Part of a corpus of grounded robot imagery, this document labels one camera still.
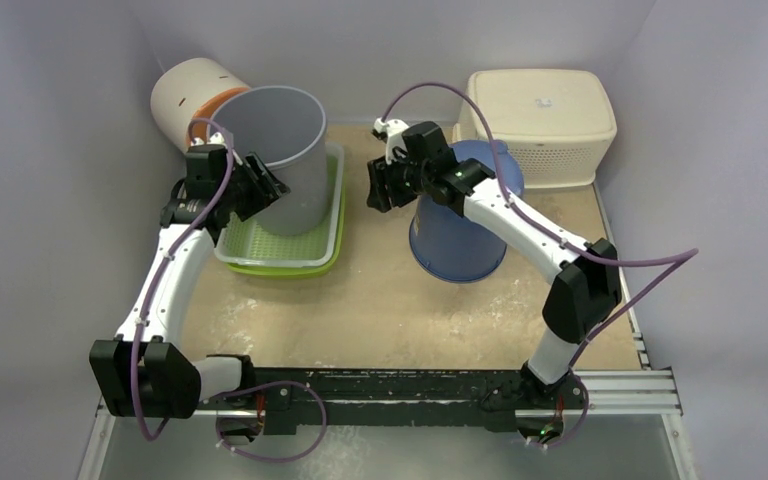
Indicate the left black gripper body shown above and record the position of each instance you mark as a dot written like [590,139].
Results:
[250,190]

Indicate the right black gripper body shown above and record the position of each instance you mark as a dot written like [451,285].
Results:
[388,183]

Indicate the white perforated tray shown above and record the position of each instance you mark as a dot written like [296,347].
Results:
[278,245]

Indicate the green plastic tray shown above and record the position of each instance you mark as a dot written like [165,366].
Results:
[291,268]

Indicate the grey plastic bucket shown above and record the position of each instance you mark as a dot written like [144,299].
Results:
[285,126]

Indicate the blue plastic bucket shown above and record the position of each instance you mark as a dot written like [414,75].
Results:
[453,248]

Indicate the cream plastic basket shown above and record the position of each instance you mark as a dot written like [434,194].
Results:
[558,124]

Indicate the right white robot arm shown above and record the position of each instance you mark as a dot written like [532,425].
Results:
[583,277]

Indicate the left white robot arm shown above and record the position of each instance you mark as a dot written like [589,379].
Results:
[141,370]

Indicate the white cylindrical drawer cabinet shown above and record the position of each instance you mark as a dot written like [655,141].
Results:
[194,88]

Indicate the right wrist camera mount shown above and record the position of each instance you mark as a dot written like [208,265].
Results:
[391,133]

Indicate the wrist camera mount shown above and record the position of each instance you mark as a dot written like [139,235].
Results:
[391,133]
[218,139]

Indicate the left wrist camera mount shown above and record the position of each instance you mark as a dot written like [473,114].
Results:
[218,139]

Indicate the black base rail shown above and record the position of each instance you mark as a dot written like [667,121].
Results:
[498,401]

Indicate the aluminium frame rail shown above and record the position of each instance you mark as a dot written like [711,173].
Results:
[630,432]

